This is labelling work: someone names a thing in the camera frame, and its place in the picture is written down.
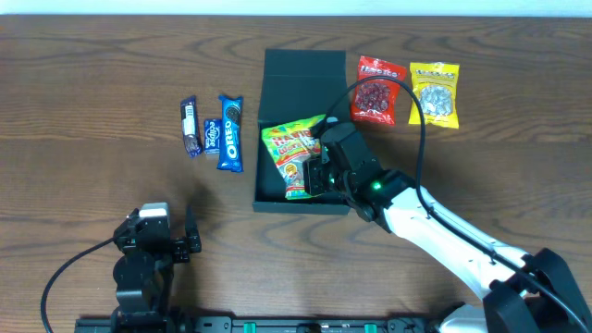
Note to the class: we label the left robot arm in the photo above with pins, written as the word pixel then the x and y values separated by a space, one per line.
pixel 144 274

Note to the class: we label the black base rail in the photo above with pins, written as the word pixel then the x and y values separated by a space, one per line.
pixel 224 324

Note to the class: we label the blue Eclipse gum pack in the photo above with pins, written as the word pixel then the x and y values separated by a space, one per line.
pixel 212 133

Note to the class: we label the yellow Hacks candy bag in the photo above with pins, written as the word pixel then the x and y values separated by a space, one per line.
pixel 435 86

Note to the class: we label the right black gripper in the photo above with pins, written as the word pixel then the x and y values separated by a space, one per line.
pixel 314 176

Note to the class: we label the blue Oreo cookie pack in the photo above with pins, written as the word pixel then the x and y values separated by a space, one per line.
pixel 230 142

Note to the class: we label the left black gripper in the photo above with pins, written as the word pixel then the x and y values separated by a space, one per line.
pixel 180 247

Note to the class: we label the dark green open box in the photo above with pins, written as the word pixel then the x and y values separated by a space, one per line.
pixel 297 84

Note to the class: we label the green Haribo worms bag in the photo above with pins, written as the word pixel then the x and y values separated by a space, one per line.
pixel 290 145

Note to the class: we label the dark purple cookie bar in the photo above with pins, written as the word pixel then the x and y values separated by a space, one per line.
pixel 190 128

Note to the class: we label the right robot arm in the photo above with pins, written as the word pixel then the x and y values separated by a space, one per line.
pixel 519 291

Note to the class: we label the red Hacks candy bag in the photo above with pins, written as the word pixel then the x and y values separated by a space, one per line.
pixel 374 100

